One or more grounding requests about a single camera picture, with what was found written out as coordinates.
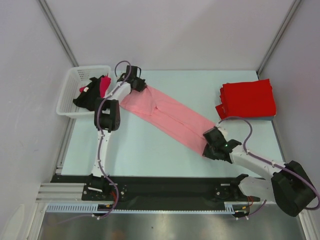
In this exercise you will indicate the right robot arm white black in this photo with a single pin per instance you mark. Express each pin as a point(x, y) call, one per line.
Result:
point(285, 184)

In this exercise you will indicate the left aluminium frame post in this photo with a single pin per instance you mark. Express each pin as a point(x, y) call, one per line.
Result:
point(55, 27)

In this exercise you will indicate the magenta t shirt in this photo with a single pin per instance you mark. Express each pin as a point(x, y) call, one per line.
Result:
point(105, 82)

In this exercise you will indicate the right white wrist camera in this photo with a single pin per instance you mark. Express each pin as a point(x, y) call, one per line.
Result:
point(223, 131)

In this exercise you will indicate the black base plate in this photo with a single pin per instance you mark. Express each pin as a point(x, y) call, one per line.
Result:
point(163, 193)

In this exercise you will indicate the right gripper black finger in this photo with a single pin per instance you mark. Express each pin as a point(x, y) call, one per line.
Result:
point(211, 134)
point(208, 152)

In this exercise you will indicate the white plastic basket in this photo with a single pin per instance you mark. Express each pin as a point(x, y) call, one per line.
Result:
point(76, 78)

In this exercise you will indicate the red folded t shirt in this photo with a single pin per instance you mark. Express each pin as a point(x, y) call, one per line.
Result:
point(252, 99)

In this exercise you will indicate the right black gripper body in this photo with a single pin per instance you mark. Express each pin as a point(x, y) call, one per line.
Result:
point(211, 146)

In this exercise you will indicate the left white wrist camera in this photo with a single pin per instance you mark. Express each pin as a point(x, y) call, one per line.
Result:
point(122, 77)

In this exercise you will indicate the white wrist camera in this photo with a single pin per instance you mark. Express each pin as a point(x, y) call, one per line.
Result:
point(122, 77)
point(223, 131)

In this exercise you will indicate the right aluminium frame post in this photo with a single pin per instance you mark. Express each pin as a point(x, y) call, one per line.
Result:
point(279, 35)

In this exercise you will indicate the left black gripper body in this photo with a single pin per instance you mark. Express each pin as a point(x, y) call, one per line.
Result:
point(135, 80)

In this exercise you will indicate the white slotted cable duct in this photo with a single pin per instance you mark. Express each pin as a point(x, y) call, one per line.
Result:
point(103, 208)

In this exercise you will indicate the pink t shirt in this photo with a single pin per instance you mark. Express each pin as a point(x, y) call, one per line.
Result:
point(170, 116)

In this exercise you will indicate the black t shirt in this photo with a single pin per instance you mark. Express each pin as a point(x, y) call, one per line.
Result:
point(89, 94)

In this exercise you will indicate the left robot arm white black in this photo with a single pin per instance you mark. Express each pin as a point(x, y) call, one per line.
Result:
point(107, 119)

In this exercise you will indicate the aluminium frame post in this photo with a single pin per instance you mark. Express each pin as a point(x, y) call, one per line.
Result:
point(279, 35)
point(55, 27)

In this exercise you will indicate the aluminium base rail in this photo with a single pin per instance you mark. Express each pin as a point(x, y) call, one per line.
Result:
point(60, 193)

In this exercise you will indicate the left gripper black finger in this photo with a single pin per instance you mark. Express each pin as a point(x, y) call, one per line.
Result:
point(142, 83)
point(136, 88)

